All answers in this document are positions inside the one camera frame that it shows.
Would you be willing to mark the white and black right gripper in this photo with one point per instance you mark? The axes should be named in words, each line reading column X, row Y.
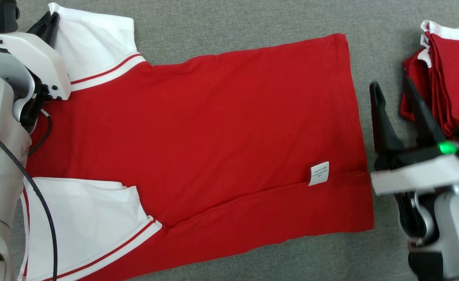
column 413, row 175

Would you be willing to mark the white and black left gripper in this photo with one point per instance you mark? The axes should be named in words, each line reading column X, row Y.
column 38, row 58

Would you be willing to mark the red shorts with white stripes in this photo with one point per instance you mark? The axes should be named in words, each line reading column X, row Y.
column 456, row 78

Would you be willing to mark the red t-shirt with white sleeves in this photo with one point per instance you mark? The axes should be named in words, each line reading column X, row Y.
column 213, row 136

